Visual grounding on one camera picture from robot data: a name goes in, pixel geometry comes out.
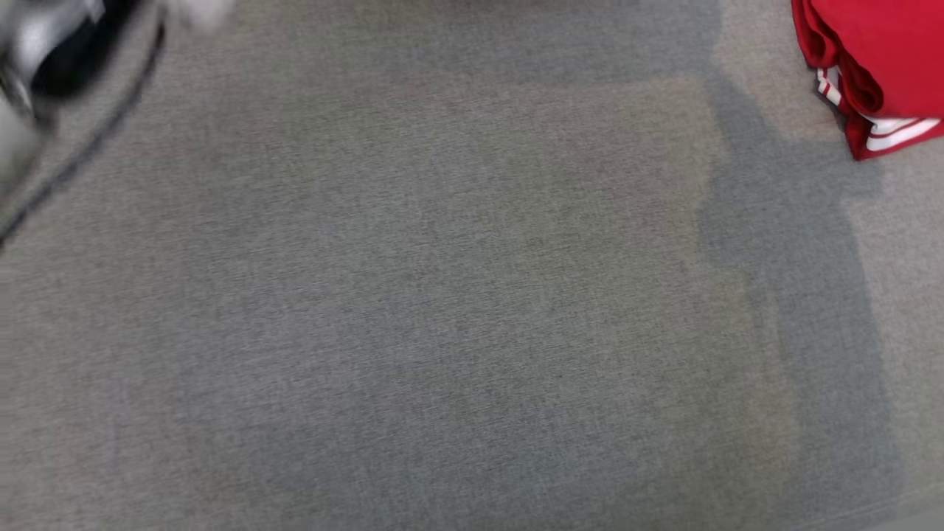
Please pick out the red white-sleeved T-shirt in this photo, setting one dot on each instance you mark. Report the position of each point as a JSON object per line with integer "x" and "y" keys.
{"x": 885, "y": 51}

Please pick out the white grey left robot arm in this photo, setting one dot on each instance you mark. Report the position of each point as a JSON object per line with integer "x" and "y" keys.
{"x": 51, "y": 51}

